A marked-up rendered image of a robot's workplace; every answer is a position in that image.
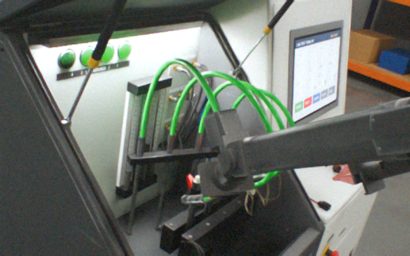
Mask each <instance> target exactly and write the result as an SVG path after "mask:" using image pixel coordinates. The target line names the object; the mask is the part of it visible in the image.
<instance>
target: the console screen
mask: <svg viewBox="0 0 410 256"><path fill-rule="evenodd" d="M343 30H344V20H337V21H333V22H326V23H322V24H315V25H311V26H305V27H301V28H297V29H293V30H290V33H289V78H287V110H288V111H289V112H290V115H291V116H292V118H293V120H294V122H295V125H296V126H297V125H303V124H306V123H309V122H311V121H313V120H314V119H317V118H319V117H320V116H322V115H324V114H325V113H326V112H328V111H330V110H332V109H334V108H335V107H337V106H338V98H339V86H340V64H341V58H342V41H343Z"/></svg>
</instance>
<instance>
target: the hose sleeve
mask: <svg viewBox="0 0 410 256"><path fill-rule="evenodd" d="M185 201H186V202H187V203H194V202H205V201H204V200H203V196H202V194H200V195H189V196H186V198H185ZM206 202H207V201H206Z"/></svg>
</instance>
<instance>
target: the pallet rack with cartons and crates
mask: <svg viewBox="0 0 410 256"><path fill-rule="evenodd" d="M387 1H393V2H395V3H401V4H404V5H408V6H410V0H387ZM378 3H379V0H371V5H370V8H369V11H368V14H367V19H366V21H365V23H364V25H363V29H352V30H350V36H349V47H348V67H347V68H348V69H350V70H353V71H356V72H357V73H360V74H363V75H365V76H367V77H371V78H373V79H377V80H378V81H382V82H385V83H387V84H390V85H393V86H396V87H398V88H399V89H402V90H405V91H408V92H410V51H407V50H405V49H401V48H400V49H392V48H393V45H394V41H395V38H393V37H389V36H386V35H383V34H380V33H376V32H375V31H373V30H370V27H371V23H372V20H373V16H374V13H375V10H376V9H377V5H378Z"/></svg>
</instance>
